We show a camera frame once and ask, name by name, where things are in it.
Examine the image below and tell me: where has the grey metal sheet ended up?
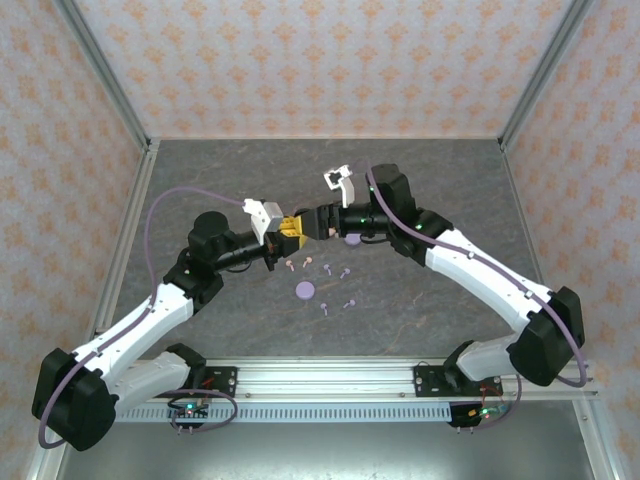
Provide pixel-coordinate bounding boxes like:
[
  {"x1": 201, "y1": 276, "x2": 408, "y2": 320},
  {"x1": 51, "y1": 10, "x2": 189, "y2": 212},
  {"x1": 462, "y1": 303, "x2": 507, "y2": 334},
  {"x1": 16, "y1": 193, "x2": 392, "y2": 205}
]
[{"x1": 54, "y1": 422, "x2": 596, "y2": 480}]

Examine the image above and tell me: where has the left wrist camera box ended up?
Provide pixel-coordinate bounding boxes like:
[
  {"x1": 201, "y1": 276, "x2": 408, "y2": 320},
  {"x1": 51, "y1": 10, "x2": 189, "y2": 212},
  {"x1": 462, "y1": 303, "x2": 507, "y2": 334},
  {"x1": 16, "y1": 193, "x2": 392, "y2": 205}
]
[{"x1": 243, "y1": 198, "x2": 284, "y2": 246}]

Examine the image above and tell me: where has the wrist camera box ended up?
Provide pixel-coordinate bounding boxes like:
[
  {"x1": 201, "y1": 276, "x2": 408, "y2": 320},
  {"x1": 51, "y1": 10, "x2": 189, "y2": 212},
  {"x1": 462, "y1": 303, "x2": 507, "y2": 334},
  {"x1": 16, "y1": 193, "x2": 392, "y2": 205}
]
[
  {"x1": 243, "y1": 198, "x2": 284, "y2": 246},
  {"x1": 322, "y1": 166, "x2": 357, "y2": 209}
]

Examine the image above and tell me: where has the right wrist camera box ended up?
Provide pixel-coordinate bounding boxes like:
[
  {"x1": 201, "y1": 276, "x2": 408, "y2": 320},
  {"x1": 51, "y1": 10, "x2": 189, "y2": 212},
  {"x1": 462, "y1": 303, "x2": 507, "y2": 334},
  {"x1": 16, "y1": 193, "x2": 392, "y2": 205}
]
[{"x1": 322, "y1": 166, "x2": 357, "y2": 209}]

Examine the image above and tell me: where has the aluminium side rail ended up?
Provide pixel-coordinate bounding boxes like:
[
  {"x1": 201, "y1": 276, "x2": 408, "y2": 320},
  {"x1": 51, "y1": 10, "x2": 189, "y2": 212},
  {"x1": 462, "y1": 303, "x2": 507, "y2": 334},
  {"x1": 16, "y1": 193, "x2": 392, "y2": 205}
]
[
  {"x1": 77, "y1": 138, "x2": 161, "y2": 362},
  {"x1": 498, "y1": 138, "x2": 561, "y2": 306}
]

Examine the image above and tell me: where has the aluminium mounting rail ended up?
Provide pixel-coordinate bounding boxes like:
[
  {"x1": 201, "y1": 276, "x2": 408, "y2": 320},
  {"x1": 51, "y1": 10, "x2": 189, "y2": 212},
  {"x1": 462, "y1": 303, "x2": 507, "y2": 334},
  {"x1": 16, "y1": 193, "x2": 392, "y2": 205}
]
[{"x1": 52, "y1": 357, "x2": 600, "y2": 401}]

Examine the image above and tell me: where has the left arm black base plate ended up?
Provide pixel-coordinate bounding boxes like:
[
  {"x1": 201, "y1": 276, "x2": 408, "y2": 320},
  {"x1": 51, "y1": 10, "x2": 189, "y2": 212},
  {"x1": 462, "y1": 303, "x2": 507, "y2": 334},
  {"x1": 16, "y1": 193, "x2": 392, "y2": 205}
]
[{"x1": 147, "y1": 366, "x2": 239, "y2": 399}]

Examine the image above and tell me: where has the slotted grey cable duct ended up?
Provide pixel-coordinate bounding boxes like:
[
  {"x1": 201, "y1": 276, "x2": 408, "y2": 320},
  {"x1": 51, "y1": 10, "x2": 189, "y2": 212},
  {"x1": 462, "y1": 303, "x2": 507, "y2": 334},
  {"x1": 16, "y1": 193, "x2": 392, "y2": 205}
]
[{"x1": 114, "y1": 403, "x2": 454, "y2": 424}]

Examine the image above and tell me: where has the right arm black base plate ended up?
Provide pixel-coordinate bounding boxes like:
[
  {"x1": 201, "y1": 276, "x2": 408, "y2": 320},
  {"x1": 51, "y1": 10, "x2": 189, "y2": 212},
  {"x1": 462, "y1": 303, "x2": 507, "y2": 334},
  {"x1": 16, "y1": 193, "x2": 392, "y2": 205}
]
[{"x1": 413, "y1": 363, "x2": 501, "y2": 400}]

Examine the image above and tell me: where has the aluminium frame post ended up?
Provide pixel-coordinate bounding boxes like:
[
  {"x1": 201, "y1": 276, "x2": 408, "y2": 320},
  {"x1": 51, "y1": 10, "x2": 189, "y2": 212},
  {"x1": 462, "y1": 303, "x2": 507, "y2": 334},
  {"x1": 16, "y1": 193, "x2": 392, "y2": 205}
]
[
  {"x1": 52, "y1": 0, "x2": 154, "y2": 151},
  {"x1": 497, "y1": 0, "x2": 599, "y2": 151}
]

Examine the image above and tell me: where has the aluminium frame leg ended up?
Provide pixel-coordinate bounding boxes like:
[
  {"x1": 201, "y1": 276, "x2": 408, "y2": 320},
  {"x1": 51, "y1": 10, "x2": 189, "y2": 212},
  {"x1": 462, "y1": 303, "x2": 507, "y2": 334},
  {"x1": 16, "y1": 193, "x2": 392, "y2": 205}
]
[
  {"x1": 24, "y1": 447, "x2": 69, "y2": 480},
  {"x1": 572, "y1": 399, "x2": 619, "y2": 480}
]

